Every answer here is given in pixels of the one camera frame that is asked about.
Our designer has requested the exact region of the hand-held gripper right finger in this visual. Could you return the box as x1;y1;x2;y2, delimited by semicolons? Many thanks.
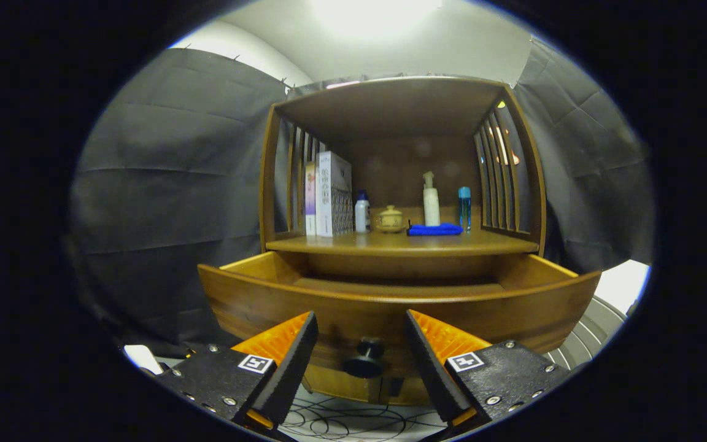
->
405;309;575;427

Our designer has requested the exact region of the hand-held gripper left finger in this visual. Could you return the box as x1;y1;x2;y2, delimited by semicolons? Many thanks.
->
157;311;319;430

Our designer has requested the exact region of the brown wooden drawer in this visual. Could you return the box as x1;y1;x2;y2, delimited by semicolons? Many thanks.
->
197;250;603;378

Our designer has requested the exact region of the brown wooden countertop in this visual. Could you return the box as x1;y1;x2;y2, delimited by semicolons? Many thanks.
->
265;206;540;257

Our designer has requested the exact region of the brown wooden cabinet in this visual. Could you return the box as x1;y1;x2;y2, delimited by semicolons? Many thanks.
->
197;76;603;407

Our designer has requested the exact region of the blue folded cloth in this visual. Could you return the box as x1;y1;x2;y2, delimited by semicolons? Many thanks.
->
407;222;464;237

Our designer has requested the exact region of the small white object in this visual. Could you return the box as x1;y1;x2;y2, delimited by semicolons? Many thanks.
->
123;344;164;375

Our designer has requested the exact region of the yellow lidded teacup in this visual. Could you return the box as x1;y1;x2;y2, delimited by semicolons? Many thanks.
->
373;205;407;233

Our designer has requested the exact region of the white pump bottle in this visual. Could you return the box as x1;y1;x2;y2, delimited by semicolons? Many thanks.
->
422;171;441;227

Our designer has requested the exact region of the purple slim box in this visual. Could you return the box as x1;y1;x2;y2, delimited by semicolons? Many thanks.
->
304;161;317;236

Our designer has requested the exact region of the small white bottle blue cap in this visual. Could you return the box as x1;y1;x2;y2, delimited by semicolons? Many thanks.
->
354;190;371;234

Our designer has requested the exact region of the white patterned box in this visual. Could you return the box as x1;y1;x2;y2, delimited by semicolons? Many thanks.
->
315;151;354;238

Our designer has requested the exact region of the black backdrop cloth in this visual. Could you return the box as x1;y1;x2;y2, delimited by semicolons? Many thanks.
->
68;37;655;363

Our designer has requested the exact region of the black cable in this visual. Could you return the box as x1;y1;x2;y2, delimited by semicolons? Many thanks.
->
280;393;452;440

